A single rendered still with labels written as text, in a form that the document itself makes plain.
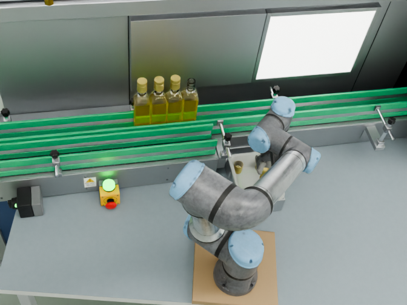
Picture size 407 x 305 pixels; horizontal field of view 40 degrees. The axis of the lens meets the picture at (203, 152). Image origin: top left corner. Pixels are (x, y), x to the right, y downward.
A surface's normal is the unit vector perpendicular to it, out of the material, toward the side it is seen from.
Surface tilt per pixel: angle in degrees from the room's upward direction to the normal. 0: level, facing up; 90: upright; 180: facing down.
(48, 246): 0
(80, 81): 90
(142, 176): 90
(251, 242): 9
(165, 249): 0
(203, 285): 2
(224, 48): 90
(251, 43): 90
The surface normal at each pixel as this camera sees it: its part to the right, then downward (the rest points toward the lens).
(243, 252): 0.24, -0.53
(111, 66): 0.20, 0.79
